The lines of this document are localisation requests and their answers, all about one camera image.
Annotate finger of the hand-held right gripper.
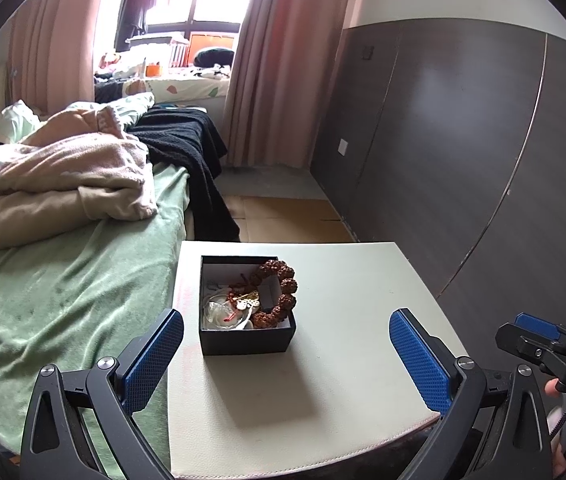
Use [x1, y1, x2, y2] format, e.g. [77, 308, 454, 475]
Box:
[513, 312, 566, 346]
[496, 324, 566, 376]

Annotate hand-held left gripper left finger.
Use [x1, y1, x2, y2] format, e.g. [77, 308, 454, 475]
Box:
[20, 308, 185, 480]

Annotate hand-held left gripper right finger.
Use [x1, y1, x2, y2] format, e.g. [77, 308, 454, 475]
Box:
[389, 308, 551, 480]

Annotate black jewelry box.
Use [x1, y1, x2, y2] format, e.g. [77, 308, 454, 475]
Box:
[198, 255, 298, 357]

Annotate brown bead bracelet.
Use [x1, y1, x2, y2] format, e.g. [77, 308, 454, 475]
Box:
[248, 258, 299, 331]

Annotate person's right hand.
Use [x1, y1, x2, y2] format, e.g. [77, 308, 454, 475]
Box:
[543, 378, 566, 479]

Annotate green bed sheet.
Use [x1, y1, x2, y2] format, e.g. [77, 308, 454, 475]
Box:
[0, 162, 191, 471]

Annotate cardboard floor sheet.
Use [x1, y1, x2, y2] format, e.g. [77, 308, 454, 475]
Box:
[223, 195, 354, 243]

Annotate beige fleece blanket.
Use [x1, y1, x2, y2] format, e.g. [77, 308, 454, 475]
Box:
[0, 101, 159, 256]

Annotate black knitted blanket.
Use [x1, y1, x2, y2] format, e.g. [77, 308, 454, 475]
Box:
[128, 108, 241, 243]

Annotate mint patterned quilt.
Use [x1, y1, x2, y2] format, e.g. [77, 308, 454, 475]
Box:
[63, 91, 156, 131]

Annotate patterned window seat cushion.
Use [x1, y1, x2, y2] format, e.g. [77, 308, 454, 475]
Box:
[145, 75, 234, 106]

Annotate light green pillow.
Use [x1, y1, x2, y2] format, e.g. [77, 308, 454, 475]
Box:
[0, 100, 41, 151]

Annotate row of striped books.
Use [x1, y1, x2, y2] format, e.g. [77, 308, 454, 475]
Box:
[170, 42, 191, 68]

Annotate black round cushion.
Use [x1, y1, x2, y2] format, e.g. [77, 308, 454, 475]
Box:
[195, 47, 236, 68]

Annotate orange box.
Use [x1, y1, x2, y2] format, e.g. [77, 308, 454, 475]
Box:
[190, 32, 239, 53]

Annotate pink curtain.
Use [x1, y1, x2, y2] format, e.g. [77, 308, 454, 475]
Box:
[220, 0, 369, 168]
[8, 0, 114, 111]

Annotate dark hanging clothes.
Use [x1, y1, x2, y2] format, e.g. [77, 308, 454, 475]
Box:
[115, 0, 164, 53]

